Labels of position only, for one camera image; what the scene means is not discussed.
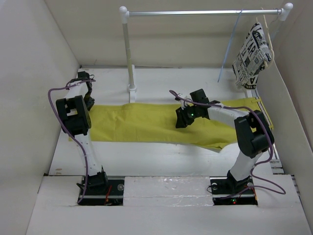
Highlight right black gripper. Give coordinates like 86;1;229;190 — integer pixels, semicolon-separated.
175;103;200;128

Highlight yellow trousers with striped trim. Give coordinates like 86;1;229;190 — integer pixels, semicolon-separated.
68;96;274;154

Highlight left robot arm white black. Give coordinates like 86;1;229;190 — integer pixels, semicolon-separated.
55;71;110;195

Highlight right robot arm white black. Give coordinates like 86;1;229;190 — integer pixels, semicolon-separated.
170;89;274;195

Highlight cream wooden hanger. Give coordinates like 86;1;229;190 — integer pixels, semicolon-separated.
253;15;274;74

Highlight blue transparent plastic hanger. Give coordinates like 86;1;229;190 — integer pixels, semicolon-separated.
217;9;243;83

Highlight newspaper print garment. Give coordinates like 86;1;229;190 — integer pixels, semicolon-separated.
232;22;272;90

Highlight aluminium side rail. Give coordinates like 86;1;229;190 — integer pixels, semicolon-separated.
244;88;282;172

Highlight white clothes rack metal rail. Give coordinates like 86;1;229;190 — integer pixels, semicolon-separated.
119;3;293;103

